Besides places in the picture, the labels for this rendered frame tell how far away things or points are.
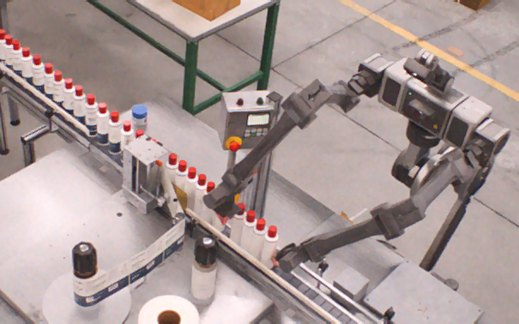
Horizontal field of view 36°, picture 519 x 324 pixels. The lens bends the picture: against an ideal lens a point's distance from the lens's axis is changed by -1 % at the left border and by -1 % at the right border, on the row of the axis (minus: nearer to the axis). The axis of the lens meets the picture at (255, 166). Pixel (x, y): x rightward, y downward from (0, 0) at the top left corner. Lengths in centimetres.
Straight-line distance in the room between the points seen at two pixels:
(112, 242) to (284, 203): 74
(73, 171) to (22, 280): 64
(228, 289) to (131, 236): 44
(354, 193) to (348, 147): 41
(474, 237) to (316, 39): 202
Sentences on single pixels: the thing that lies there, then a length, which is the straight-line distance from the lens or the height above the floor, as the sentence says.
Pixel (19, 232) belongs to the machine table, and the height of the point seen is 83.
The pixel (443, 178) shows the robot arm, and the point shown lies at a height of 148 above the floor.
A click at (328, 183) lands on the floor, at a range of 471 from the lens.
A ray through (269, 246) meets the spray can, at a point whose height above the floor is 101.
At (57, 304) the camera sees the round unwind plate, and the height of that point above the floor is 89.
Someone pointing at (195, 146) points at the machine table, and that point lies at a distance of 356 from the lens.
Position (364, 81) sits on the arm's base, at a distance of 298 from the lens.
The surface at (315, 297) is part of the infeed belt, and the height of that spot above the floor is 88.
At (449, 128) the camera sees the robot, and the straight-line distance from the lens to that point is 292.
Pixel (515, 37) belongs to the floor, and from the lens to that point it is 652.
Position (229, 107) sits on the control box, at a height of 148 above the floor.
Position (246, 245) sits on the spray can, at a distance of 303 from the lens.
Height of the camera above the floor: 318
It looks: 42 degrees down
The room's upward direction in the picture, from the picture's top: 8 degrees clockwise
